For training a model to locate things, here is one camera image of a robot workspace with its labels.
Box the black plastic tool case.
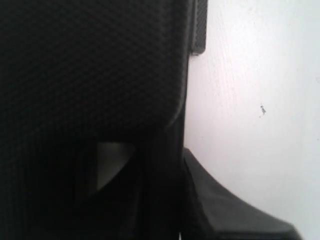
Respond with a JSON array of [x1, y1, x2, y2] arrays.
[[0, 0, 208, 240]]

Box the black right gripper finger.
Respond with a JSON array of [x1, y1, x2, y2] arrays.
[[181, 148, 302, 240]]

